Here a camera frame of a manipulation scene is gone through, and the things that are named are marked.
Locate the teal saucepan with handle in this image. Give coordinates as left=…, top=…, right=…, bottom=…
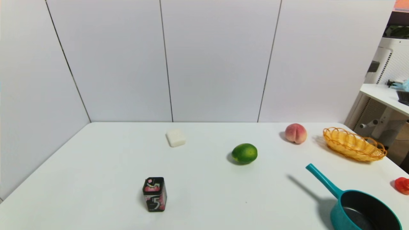
left=305, top=164, right=403, bottom=230

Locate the yellow woven basket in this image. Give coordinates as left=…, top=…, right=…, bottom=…
left=323, top=127, right=387, bottom=162

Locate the black mesh basket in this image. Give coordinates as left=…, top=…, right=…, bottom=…
left=396, top=90, right=409, bottom=106

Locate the white soap block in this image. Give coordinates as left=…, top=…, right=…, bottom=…
left=166, top=129, right=187, bottom=148

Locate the green lime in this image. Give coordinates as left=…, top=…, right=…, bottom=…
left=231, top=143, right=258, bottom=165

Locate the pink peach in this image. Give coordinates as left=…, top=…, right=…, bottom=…
left=285, top=123, right=307, bottom=144

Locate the black gum box with five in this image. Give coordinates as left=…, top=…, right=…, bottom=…
left=143, top=177, right=167, bottom=212

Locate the white side table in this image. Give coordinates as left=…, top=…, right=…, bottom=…
left=360, top=83, right=409, bottom=117

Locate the white side table leg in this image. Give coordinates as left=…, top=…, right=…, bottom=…
left=359, top=107, right=409, bottom=148

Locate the light blue glove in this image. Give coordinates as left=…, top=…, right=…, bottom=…
left=390, top=80, right=409, bottom=92

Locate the red plastic toy piece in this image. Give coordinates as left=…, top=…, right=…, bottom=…
left=394, top=177, right=409, bottom=195

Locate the orange box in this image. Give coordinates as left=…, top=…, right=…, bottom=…
left=393, top=0, right=409, bottom=12

